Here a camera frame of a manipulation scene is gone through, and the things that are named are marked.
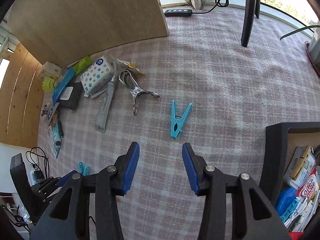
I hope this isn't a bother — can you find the blue plastic clothespin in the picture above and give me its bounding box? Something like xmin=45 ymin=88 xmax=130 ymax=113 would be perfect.
xmin=78 ymin=161 xmax=90 ymax=176

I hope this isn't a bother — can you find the red coffee mate sachet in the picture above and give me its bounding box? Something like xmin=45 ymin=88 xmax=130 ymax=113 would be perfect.
xmin=296 ymin=167 xmax=319 ymax=199

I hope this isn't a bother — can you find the grey cream tube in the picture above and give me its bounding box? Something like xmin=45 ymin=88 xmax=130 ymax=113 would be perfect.
xmin=95 ymin=75 xmax=117 ymax=133

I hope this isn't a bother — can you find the wooden clothespin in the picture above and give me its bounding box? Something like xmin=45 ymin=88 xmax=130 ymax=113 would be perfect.
xmin=290 ymin=145 xmax=311 ymax=180

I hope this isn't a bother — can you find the black wet wipes pack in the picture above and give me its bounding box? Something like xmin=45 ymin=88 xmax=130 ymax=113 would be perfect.
xmin=59 ymin=82 xmax=84 ymax=111

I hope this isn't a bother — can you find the blue wet wipe sachet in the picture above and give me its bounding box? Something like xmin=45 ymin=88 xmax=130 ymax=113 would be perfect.
xmin=52 ymin=68 xmax=76 ymax=104

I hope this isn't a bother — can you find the star pattern tissue pack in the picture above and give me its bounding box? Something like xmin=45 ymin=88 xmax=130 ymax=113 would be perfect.
xmin=80 ymin=56 xmax=115 ymax=97

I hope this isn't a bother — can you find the metal clamp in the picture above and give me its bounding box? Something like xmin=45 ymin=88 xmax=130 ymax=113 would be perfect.
xmin=119 ymin=70 xmax=159 ymax=116

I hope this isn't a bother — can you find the blue white packet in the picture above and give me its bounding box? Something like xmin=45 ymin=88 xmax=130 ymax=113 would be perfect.
xmin=47 ymin=126 xmax=61 ymax=158

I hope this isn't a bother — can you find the teal hand cream tube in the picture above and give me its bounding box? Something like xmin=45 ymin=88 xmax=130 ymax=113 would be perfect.
xmin=52 ymin=124 xmax=62 ymax=146

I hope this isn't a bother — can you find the small snack bar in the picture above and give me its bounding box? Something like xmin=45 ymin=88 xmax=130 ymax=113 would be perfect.
xmin=50 ymin=112 xmax=59 ymax=126

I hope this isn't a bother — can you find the grey round-logo card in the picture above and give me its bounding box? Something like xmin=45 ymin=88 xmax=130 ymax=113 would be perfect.
xmin=42 ymin=102 xmax=60 ymax=125

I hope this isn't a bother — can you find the yellow shuttlecock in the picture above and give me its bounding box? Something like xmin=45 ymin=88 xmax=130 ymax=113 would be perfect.
xmin=42 ymin=76 xmax=59 ymax=92

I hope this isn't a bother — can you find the green tube bottle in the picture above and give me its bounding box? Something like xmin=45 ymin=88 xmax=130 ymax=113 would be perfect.
xmin=62 ymin=56 xmax=92 ymax=77

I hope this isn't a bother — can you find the plaid tablecloth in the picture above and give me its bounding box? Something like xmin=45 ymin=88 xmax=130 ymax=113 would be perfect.
xmin=38 ymin=8 xmax=319 ymax=239

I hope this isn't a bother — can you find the wooden back board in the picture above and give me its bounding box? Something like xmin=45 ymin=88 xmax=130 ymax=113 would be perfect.
xmin=8 ymin=0 xmax=169 ymax=67

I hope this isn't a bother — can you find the potted spider plant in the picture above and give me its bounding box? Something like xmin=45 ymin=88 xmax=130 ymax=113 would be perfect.
xmin=280 ymin=24 xmax=319 ymax=76

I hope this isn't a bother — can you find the black tripod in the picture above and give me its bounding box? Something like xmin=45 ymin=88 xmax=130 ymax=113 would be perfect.
xmin=241 ymin=0 xmax=260 ymax=47

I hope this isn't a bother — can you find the black power cable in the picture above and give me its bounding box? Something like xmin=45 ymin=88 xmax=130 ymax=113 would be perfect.
xmin=24 ymin=146 xmax=51 ymax=181

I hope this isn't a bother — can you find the black inline switch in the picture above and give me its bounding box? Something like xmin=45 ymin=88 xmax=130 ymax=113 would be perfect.
xmin=164 ymin=9 xmax=193 ymax=17

